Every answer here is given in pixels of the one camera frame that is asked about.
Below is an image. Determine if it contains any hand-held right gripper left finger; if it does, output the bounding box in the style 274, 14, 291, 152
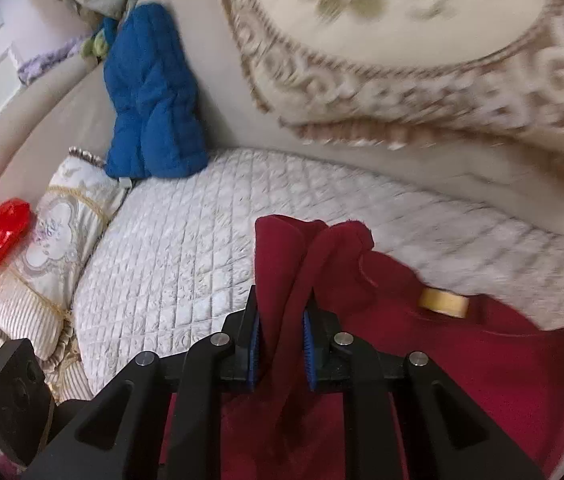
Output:
22, 285, 263, 480

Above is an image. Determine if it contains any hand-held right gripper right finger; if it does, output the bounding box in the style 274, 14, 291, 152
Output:
303, 307, 546, 480

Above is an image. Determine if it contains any dark red sweater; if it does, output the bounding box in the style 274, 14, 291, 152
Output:
159, 214, 564, 480

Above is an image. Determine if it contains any beige embroidered cushion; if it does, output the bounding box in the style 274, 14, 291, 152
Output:
0, 147, 129, 402

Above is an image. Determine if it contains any white quilted sofa cover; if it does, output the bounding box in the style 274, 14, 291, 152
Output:
73, 147, 564, 397

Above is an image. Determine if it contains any grey tufted sofa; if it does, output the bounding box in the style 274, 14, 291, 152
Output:
0, 0, 564, 241

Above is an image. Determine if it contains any blue quilted cloth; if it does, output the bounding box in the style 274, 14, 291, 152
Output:
102, 3, 209, 181

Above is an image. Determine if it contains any ornate beige ruffled pillow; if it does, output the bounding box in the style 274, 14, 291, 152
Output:
206, 0, 564, 206

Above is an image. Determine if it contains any purple patterned cloth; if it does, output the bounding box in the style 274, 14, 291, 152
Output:
16, 35, 94, 87

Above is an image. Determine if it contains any green patterned cloth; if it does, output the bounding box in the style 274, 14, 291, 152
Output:
81, 27, 110, 61

